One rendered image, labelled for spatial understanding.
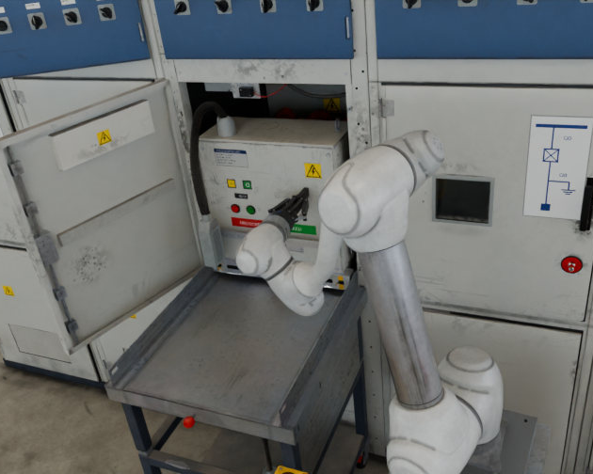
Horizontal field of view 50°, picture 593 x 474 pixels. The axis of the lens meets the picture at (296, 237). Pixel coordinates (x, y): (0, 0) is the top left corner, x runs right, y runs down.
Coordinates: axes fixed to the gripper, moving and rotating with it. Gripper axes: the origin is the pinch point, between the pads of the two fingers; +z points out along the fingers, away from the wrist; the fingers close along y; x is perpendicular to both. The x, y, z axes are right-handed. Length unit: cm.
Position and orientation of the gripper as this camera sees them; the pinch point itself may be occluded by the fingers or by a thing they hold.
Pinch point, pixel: (302, 196)
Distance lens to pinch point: 202.2
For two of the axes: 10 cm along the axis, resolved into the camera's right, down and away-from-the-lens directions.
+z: 3.7, -5.0, 7.8
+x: -1.1, -8.6, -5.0
